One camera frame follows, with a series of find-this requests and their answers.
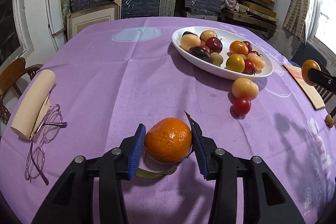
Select tangerine with leaf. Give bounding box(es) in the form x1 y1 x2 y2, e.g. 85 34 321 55
136 117 194 178

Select small yellow-orange tomato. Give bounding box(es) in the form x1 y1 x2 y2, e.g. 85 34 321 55
226 53 245 73

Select small red tomato plate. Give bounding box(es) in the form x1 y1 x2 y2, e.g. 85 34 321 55
200 45 211 55

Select wooden chair left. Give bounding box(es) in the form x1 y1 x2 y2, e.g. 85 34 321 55
0 57 43 124

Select window with white frame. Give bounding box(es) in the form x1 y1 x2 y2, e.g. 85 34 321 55
1 0 34 68

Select small longan in plate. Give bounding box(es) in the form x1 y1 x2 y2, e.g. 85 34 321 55
239 54 247 60

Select purple-framed eyeglasses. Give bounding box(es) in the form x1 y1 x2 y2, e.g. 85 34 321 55
24 104 67 186

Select large orange tangerine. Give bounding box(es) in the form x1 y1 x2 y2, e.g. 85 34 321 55
229 40 249 56

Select yellow pear fruit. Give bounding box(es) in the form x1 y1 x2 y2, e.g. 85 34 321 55
180 34 201 51

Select smooth orange fruit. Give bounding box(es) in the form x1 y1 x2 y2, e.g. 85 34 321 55
301 59 321 86

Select white oval plate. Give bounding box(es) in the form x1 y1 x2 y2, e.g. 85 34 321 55
172 26 274 81

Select red tomato in plate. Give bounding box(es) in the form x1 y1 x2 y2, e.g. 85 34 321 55
249 51 263 57

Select dark red plum left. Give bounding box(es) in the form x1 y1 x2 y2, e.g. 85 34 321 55
205 37 223 53

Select large red tomato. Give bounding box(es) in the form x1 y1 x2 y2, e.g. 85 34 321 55
243 59 257 75

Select yellow apricot fruit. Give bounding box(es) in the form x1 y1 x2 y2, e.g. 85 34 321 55
231 78 259 101

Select orange exercise notebook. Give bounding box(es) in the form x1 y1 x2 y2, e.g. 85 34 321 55
283 64 325 110

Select dark wooden chair right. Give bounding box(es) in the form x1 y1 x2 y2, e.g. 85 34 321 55
313 58 336 119

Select dark purple fruit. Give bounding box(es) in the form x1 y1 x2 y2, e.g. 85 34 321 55
188 47 213 64

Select purple tablecloth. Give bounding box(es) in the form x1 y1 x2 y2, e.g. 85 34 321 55
1 17 335 223

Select small red cherry tomato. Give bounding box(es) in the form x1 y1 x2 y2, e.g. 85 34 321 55
232 97 251 116

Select dark red plum right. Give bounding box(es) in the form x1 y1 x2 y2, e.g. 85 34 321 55
243 41 253 53

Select pale orange persimmon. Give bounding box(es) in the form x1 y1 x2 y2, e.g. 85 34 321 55
247 52 265 71

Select dark red plum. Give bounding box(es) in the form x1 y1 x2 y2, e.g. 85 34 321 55
243 41 253 53
205 37 223 53

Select speckled yellow pepino melon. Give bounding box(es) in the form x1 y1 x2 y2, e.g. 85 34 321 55
200 30 218 44

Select longan cluster on branch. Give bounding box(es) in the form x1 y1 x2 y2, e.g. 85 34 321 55
325 114 335 128

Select beige rolled glasses case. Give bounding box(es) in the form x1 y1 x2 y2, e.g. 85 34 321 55
11 69 56 140

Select dark brown plum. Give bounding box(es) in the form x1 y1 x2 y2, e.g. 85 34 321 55
182 31 197 36

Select framed picture on floor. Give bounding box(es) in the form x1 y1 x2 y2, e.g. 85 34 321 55
67 0 122 40

